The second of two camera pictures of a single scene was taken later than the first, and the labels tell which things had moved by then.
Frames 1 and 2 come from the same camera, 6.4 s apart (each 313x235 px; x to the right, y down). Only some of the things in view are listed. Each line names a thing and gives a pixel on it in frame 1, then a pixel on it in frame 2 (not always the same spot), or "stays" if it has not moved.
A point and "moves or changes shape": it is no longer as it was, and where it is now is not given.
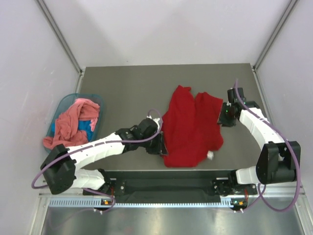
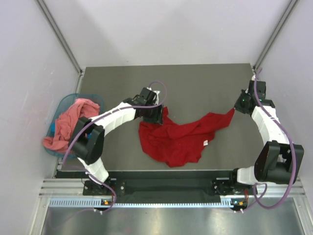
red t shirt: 190,129 moves or changes shape
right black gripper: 222,120 -> 237,105
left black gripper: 160,148 -> 157,118
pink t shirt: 68,132 stays
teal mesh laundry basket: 65,102 stays
